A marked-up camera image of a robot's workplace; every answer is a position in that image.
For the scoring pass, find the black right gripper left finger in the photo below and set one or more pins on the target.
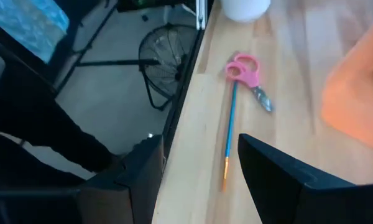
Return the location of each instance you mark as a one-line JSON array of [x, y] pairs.
[[127, 193]]

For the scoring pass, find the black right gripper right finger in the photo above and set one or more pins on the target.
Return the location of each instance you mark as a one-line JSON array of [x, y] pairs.
[[283, 193]]

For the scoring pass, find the person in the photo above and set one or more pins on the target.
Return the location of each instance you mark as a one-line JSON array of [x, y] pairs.
[[49, 133]]

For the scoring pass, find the orange plastic bin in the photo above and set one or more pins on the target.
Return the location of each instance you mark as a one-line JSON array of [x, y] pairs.
[[360, 93]]

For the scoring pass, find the black floor fan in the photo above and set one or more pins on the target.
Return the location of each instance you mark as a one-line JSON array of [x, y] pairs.
[[174, 74]]

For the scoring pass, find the black metal stand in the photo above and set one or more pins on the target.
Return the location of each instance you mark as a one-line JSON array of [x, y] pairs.
[[112, 63]]

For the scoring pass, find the white round pot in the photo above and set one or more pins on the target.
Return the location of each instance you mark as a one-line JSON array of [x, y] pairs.
[[245, 9]]

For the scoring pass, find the silver aluminium profile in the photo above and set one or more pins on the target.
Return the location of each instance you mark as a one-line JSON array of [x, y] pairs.
[[201, 14]]

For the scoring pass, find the blue plastic sheet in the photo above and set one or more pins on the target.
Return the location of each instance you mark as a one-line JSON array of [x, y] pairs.
[[28, 25]]

